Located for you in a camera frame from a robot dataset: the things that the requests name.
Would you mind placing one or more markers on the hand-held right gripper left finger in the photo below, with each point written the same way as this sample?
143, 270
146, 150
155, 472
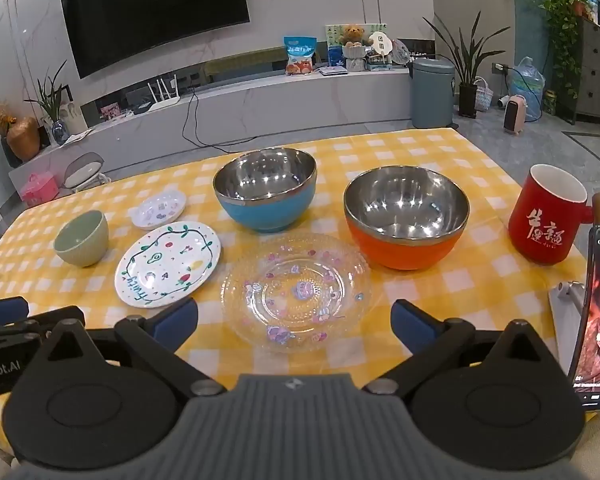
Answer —
172, 319

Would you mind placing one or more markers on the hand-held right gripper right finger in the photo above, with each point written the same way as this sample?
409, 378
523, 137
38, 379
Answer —
414, 325

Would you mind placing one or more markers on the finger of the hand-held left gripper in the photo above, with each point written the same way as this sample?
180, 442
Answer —
2, 310

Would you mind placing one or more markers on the blue steel bowl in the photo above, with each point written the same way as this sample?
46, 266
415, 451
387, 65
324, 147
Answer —
265, 187

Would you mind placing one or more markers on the white painted plate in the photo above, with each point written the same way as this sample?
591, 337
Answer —
167, 265

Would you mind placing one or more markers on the yellow checked tablecloth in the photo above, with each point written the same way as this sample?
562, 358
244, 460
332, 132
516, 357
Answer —
480, 280

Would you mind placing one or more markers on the green ceramic bowl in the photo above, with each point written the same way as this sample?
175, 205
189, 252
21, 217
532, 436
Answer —
82, 240

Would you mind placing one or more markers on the orange steel bowl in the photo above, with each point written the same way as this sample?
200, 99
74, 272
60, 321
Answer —
405, 215

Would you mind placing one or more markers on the small white painted dish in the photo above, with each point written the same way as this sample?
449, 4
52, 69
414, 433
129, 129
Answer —
159, 208

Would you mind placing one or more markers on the clear glass patterned plate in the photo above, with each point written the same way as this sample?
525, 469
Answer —
295, 292

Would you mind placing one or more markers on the pink plastic basket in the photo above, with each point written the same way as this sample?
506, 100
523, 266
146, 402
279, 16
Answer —
39, 191

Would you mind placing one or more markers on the grey phone stand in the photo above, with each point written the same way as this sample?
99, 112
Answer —
562, 320

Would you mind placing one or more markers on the grey white stool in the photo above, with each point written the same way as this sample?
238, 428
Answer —
82, 170

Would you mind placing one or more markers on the red mug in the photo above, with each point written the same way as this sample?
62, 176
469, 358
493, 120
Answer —
542, 220

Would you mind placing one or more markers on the copper vase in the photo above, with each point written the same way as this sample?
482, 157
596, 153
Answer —
24, 140

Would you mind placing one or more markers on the green plant in blue vase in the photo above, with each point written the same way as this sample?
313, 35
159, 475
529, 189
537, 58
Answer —
60, 130

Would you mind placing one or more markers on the white ceramic jug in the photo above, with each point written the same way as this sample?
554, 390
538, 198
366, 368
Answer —
74, 116

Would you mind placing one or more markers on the white router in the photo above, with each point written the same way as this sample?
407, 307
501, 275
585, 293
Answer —
161, 105

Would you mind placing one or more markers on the pink photo card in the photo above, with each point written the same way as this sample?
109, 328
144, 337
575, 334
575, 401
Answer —
109, 111

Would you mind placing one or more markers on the grey-blue trash bin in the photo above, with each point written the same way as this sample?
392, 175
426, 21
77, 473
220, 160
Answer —
432, 95

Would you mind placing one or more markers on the long-leaf plant in black pot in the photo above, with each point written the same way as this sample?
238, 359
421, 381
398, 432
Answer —
467, 100

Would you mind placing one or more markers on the white marble television console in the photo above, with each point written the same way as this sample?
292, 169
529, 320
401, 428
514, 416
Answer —
280, 105

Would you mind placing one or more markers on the woven basket bag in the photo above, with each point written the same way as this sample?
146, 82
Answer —
484, 95

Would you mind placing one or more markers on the large blue water bottle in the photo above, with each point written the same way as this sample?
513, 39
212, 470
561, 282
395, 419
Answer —
529, 85

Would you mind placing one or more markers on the flat white book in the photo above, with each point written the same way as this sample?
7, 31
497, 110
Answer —
334, 70

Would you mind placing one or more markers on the clear round hand fan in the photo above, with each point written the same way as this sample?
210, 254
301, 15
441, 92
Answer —
401, 51

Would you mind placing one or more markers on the grey wrapped bouquet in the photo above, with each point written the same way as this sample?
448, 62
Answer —
355, 56

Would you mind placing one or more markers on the white round hand fan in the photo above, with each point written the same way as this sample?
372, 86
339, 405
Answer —
381, 43

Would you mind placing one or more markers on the blue snack bag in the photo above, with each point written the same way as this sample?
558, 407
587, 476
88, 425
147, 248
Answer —
300, 55

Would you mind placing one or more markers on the brown teddy bear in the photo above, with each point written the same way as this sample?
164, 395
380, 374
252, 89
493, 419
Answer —
355, 34

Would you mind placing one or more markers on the green picture board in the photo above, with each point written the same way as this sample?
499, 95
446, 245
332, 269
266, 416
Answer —
332, 35

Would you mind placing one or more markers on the black curved television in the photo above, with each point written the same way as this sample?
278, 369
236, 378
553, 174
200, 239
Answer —
155, 10

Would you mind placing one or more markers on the grey drawer cabinet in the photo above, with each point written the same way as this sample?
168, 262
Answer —
597, 75

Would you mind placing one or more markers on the green ivy plant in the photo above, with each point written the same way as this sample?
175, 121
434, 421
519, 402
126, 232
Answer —
562, 25

